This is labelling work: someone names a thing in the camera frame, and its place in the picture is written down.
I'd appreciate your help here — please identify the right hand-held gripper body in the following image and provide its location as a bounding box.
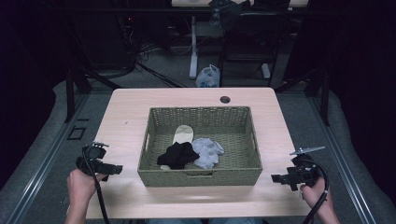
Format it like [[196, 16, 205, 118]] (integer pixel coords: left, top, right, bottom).
[[287, 146, 326, 189]]

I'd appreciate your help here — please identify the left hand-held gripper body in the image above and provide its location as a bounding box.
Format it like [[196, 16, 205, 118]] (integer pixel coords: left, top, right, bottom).
[[76, 141, 110, 175]]

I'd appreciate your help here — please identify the green woven basket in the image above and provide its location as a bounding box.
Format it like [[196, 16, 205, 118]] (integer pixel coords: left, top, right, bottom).
[[137, 105, 263, 188]]

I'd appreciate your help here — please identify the black sock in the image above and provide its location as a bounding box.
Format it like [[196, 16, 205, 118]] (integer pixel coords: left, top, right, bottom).
[[156, 141, 201, 171]]

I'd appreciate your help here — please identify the light grey sock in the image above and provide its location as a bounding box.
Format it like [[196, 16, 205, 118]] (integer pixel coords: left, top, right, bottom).
[[191, 137, 225, 170]]

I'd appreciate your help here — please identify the cream sock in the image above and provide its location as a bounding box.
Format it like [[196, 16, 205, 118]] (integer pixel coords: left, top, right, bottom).
[[160, 124, 195, 171]]

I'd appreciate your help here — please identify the person's right hand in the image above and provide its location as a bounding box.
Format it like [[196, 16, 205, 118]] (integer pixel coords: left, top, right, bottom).
[[299, 176, 334, 217]]

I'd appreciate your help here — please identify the person's left hand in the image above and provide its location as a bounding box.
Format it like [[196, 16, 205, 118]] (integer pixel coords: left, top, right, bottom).
[[65, 167, 108, 208]]

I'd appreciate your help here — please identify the black metal stand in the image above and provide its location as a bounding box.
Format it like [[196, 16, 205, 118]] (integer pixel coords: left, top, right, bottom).
[[64, 66, 92, 123], [303, 68, 331, 127]]

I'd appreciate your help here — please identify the white plastic bag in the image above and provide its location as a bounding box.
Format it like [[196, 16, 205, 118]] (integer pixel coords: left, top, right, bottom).
[[194, 63, 221, 89]]

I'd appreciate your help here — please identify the black chair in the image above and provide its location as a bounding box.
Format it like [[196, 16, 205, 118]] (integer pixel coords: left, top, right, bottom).
[[218, 11, 292, 89]]

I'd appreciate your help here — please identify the white desk leg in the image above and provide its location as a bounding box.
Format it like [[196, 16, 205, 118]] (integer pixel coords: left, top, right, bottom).
[[189, 16, 199, 80]]

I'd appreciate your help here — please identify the dark bag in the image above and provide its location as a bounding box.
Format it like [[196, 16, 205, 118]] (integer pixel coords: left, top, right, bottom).
[[208, 0, 251, 32]]

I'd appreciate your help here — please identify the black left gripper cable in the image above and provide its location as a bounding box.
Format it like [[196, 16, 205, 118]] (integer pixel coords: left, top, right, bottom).
[[81, 146, 111, 224]]

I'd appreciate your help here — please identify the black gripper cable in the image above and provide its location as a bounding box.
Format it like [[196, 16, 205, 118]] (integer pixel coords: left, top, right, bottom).
[[301, 158, 331, 224], [81, 146, 111, 224]]

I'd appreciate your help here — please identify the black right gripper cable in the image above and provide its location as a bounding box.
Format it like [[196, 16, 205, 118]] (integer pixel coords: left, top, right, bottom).
[[301, 158, 331, 224]]

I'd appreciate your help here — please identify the bundle of floor cables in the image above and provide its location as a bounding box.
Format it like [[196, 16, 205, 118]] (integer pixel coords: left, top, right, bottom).
[[122, 18, 194, 78]]

